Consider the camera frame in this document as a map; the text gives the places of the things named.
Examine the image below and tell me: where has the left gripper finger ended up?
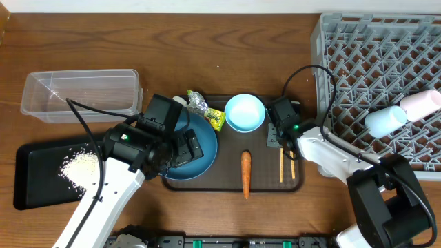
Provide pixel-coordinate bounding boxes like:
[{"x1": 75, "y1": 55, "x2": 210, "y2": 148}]
[
  {"x1": 187, "y1": 129, "x2": 204, "y2": 161},
  {"x1": 174, "y1": 134, "x2": 192, "y2": 167}
]

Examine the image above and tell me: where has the dark blue bowl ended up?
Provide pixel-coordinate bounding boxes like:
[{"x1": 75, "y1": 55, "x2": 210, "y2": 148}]
[{"x1": 165, "y1": 113, "x2": 218, "y2": 180}]

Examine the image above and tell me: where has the wooden chopstick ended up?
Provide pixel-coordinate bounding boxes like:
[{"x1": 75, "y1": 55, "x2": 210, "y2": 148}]
[
  {"x1": 279, "y1": 148, "x2": 284, "y2": 183},
  {"x1": 289, "y1": 151, "x2": 296, "y2": 179}
]

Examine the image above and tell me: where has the light blue bowl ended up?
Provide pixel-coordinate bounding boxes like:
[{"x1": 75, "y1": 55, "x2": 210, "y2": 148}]
[{"x1": 225, "y1": 94, "x2": 266, "y2": 133}]

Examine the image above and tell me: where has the pile of white rice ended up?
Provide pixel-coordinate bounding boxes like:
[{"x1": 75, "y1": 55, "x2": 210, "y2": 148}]
[{"x1": 58, "y1": 149, "x2": 99, "y2": 198}]

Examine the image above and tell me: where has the light blue cup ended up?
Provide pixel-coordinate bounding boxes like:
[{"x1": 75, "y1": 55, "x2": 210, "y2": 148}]
[{"x1": 365, "y1": 105, "x2": 407, "y2": 138}]

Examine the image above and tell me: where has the pink cup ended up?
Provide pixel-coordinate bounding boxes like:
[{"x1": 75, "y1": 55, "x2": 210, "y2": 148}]
[{"x1": 400, "y1": 90, "x2": 440, "y2": 122}]

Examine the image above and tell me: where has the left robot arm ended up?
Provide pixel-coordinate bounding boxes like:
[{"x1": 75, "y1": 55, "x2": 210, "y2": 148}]
[{"x1": 54, "y1": 114, "x2": 204, "y2": 247}]

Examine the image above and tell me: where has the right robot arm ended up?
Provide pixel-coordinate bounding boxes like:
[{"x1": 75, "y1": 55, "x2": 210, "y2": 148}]
[{"x1": 270, "y1": 114, "x2": 438, "y2": 247}]

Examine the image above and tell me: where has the grey dishwasher rack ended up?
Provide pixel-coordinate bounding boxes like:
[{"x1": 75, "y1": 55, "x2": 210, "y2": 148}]
[{"x1": 311, "y1": 13, "x2": 440, "y2": 181}]

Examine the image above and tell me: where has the brown serving tray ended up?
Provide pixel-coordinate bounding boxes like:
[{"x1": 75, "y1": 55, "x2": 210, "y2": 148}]
[{"x1": 162, "y1": 118, "x2": 305, "y2": 193}]

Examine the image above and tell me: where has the orange carrot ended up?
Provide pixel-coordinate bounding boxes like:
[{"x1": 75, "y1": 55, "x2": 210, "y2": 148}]
[{"x1": 241, "y1": 151, "x2": 252, "y2": 199}]

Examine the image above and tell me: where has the yellow green snack wrapper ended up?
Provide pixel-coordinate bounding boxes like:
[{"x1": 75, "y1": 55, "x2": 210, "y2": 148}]
[{"x1": 204, "y1": 107, "x2": 226, "y2": 131}]

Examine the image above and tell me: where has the crumpled white tissue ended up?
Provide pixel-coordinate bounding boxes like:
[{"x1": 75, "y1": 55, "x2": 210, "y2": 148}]
[{"x1": 172, "y1": 96, "x2": 187, "y2": 107}]

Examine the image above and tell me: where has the clear plastic bin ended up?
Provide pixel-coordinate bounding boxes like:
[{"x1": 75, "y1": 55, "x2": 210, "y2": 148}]
[{"x1": 21, "y1": 69, "x2": 143, "y2": 123}]

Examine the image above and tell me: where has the black tray bin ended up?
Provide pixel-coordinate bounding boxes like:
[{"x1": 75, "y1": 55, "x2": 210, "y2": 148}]
[{"x1": 13, "y1": 135, "x2": 94, "y2": 210}]

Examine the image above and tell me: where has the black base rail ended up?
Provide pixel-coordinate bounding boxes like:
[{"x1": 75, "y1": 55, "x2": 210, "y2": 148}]
[{"x1": 103, "y1": 225, "x2": 335, "y2": 248}]

